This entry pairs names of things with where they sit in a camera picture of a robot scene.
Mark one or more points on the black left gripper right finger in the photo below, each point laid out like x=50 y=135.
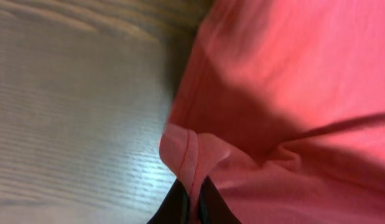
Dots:
x=212 y=209

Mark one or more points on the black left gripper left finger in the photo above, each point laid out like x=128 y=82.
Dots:
x=174 y=208

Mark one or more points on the orange soccer t-shirt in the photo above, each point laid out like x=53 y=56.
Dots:
x=282 y=106

